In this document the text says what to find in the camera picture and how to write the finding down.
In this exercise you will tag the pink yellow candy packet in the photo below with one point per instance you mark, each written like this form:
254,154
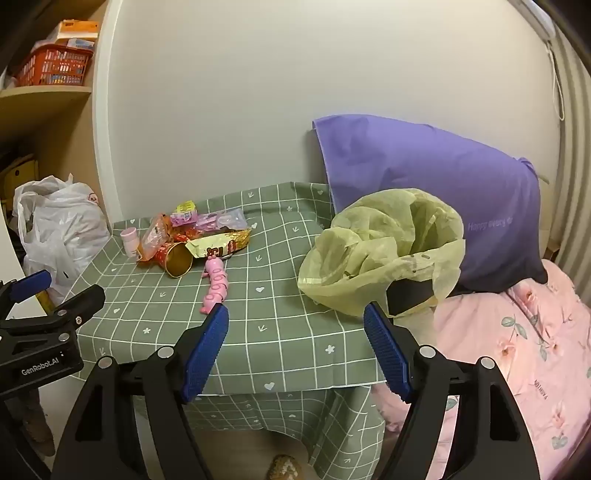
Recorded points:
183,213

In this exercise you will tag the purple pillow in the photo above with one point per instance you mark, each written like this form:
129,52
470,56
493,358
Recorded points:
438,184

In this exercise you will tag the yellow gold snack bag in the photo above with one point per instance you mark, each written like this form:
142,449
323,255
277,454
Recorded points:
221,244

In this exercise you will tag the white pleated curtain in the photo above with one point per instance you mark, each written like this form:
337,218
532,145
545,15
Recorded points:
572,161

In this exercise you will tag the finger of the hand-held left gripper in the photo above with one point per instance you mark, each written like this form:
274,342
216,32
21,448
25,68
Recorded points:
78,304
32,282

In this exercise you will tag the yellow cardboard box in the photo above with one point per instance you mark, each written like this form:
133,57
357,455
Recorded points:
21,177

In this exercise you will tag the crumpled white bag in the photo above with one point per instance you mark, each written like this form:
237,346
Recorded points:
8,81

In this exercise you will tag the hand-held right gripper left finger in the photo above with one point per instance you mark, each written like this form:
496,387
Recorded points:
207,350

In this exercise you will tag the blue white box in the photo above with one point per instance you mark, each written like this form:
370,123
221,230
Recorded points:
82,43

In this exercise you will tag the orange white carton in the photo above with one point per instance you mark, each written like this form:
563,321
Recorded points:
76,31

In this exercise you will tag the beige knitted slipper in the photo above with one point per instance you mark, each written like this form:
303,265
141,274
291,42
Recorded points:
286,468

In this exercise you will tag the small pink bottle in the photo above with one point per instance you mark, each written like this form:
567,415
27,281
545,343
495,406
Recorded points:
130,244

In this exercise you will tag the white plastic bag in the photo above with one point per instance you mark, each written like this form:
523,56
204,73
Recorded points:
69,226

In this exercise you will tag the red gold paper cup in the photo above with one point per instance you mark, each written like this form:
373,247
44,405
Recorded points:
178,263

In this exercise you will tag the orange plastic basket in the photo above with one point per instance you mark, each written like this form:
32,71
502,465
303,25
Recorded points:
55,67

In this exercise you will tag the purple clear wrapper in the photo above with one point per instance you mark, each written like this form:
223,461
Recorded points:
226,219

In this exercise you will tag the green checked tablecloth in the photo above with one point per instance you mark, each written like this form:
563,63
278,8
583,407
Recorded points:
277,323

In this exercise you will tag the wooden shelf unit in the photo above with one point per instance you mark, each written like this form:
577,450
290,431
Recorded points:
46,95

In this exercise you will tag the orange clear snack wrapper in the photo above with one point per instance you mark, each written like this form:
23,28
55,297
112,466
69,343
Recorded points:
152,237

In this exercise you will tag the pink floral blanket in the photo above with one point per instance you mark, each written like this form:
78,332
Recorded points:
508,346

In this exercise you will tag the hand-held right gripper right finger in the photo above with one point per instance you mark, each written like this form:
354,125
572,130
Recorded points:
388,350

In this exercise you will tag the yellow-green trash bag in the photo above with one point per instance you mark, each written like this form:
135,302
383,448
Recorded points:
360,249

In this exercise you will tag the pink caterpillar toy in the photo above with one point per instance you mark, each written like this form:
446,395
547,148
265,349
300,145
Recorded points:
217,286

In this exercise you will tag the red gold snack packet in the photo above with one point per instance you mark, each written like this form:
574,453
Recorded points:
181,234

